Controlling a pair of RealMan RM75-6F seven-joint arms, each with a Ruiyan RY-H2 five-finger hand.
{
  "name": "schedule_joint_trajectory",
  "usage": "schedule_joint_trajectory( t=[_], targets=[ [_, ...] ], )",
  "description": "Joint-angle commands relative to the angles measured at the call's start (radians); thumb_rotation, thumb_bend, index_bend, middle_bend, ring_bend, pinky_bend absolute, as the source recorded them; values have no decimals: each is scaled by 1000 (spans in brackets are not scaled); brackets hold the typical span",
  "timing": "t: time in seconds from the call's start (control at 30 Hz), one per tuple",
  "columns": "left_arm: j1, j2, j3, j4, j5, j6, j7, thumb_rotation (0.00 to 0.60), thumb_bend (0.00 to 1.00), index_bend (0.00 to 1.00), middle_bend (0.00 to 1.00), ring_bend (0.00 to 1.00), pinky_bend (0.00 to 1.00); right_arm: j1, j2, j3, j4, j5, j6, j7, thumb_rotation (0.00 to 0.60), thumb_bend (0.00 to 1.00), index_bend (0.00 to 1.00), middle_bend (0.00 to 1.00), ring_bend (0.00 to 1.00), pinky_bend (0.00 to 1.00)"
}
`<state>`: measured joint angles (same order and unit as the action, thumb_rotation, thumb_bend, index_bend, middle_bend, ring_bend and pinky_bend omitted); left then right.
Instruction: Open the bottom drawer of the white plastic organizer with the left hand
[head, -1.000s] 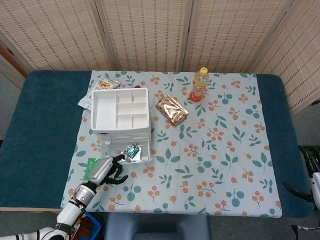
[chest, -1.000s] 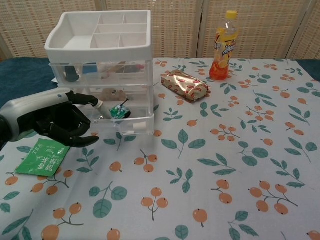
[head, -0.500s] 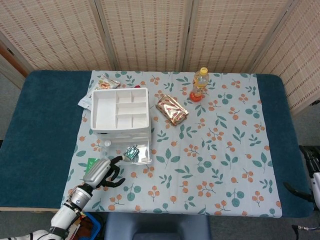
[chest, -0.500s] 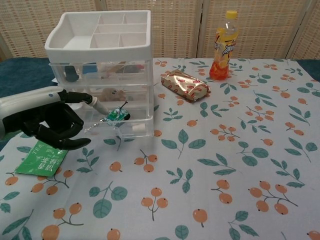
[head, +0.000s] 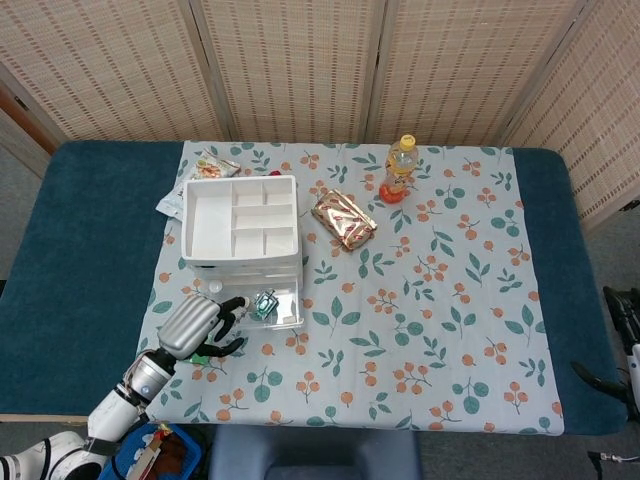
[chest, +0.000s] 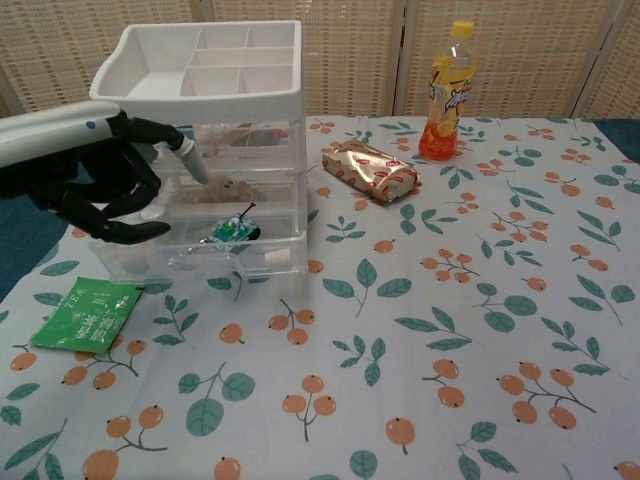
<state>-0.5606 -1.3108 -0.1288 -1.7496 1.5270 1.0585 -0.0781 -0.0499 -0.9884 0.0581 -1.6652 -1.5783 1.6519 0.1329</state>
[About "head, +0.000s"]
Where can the dark brown snack packet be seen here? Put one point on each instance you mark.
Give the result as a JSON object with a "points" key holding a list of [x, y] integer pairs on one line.
{"points": [[175, 452]]}

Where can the printed snack bag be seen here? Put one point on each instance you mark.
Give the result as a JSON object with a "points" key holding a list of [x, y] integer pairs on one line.
{"points": [[212, 165]]}

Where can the floral tablecloth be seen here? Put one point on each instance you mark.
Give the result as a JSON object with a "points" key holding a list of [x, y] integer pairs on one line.
{"points": [[375, 325]]}

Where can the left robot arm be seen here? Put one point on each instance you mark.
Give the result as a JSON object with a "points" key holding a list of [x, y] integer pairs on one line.
{"points": [[115, 412]]}

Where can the gold snack package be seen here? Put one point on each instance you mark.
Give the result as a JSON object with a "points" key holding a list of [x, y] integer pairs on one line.
{"points": [[345, 220]]}

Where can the white plastic packet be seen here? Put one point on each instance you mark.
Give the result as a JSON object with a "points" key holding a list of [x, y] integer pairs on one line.
{"points": [[172, 200]]}

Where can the brown wooden panel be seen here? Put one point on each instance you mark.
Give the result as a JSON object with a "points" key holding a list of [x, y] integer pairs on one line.
{"points": [[27, 120]]}

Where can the orange drink bottle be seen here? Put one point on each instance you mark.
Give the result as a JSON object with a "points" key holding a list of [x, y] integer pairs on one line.
{"points": [[398, 167]]}

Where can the bamboo folding screen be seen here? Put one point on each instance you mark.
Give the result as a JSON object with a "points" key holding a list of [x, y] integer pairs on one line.
{"points": [[300, 65]]}

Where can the white plastic drawer organizer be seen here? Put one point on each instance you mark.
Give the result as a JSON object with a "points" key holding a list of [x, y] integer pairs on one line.
{"points": [[207, 225]]}

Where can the teal table cover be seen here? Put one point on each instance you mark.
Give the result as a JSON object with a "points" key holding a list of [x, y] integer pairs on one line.
{"points": [[90, 240]]}

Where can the white round cap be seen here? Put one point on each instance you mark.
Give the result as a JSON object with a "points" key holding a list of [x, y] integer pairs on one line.
{"points": [[215, 286]]}

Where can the dark blue padded seat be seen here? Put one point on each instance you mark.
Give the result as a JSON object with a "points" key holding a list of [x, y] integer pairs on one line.
{"points": [[315, 452]]}

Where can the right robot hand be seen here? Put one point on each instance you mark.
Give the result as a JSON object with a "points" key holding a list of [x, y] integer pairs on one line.
{"points": [[634, 365]]}

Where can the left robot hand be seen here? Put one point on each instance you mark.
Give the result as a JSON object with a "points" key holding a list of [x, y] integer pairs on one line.
{"points": [[187, 327]]}

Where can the green foil packet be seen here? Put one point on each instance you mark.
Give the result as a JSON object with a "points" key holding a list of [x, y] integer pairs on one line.
{"points": [[200, 359]]}

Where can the beige wooden stick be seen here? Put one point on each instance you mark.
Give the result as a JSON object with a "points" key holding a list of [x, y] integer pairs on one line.
{"points": [[150, 457]]}

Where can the small green ornament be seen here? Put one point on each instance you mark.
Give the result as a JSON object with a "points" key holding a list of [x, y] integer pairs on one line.
{"points": [[265, 304]]}

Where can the blue plastic basket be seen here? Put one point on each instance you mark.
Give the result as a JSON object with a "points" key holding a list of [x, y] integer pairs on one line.
{"points": [[130, 450]]}

